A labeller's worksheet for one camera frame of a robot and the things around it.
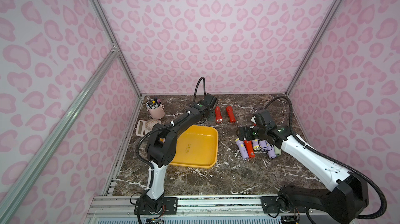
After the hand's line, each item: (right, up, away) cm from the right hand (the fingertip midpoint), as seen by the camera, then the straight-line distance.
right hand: (244, 131), depth 81 cm
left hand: (-17, +8, +13) cm, 23 cm away
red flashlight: (-4, +11, +26) cm, 28 cm away
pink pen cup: (-52, +12, +17) cm, 56 cm away
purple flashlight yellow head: (+9, -11, +8) cm, 17 cm away
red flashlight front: (+5, -10, +9) cm, 15 cm away
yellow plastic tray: (-25, -12, +16) cm, 32 cm away
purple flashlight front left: (0, -11, +7) cm, 13 cm away
